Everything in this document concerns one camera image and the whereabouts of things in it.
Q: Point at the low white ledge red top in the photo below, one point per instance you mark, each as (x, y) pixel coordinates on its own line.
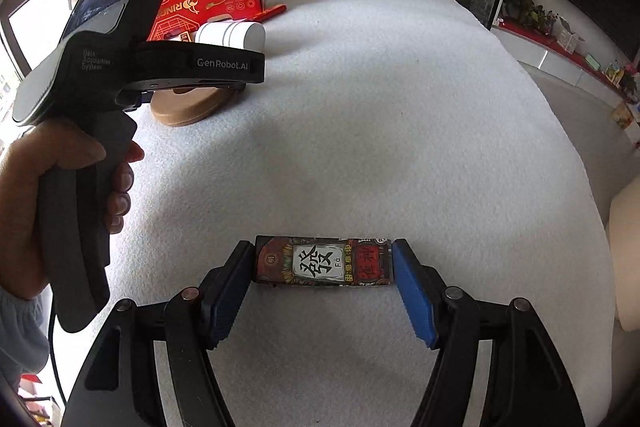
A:
(555, 57)

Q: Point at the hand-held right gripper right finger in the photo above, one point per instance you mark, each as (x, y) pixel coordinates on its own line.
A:
(415, 297)

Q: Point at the person's left hand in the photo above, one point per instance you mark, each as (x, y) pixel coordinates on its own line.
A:
(20, 207)

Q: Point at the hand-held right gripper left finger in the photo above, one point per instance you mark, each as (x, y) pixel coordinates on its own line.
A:
(227, 302)

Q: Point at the dark printed small box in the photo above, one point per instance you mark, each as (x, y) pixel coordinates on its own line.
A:
(320, 262)

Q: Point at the person's left forearm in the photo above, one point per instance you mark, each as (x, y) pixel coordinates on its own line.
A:
(20, 332)

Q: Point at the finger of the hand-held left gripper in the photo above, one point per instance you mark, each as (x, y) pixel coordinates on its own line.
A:
(200, 86)

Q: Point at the small yellow box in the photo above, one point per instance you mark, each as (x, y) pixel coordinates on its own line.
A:
(186, 37)

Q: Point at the potted green plants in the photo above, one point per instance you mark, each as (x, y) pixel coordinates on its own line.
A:
(527, 9)

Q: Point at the white bottle with grey stripes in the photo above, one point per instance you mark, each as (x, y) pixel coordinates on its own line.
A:
(235, 34)

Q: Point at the clear container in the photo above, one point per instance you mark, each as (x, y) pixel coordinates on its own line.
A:
(570, 36)

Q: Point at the small green box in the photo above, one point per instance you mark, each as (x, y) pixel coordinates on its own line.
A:
(592, 61)

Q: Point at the red lighter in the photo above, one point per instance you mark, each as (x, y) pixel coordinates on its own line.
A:
(272, 11)

